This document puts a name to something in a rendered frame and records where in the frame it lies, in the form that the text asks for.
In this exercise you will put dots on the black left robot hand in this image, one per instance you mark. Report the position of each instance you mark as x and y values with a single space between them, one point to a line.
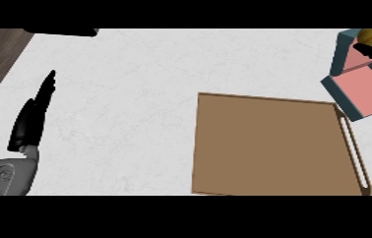
30 127

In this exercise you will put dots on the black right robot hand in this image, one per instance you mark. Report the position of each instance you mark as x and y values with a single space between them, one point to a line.
364 50

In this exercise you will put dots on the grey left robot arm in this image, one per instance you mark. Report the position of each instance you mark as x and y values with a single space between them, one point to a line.
18 174

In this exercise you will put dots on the teal and pink cardboard box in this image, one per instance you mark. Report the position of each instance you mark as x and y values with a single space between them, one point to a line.
358 88

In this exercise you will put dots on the brown wooden tray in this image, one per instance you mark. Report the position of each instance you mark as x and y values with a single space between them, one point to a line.
271 147

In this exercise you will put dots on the dark brown wooden panel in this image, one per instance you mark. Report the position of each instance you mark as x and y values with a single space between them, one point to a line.
12 50

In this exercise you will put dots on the black appliance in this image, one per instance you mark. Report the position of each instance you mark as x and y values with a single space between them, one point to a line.
63 31

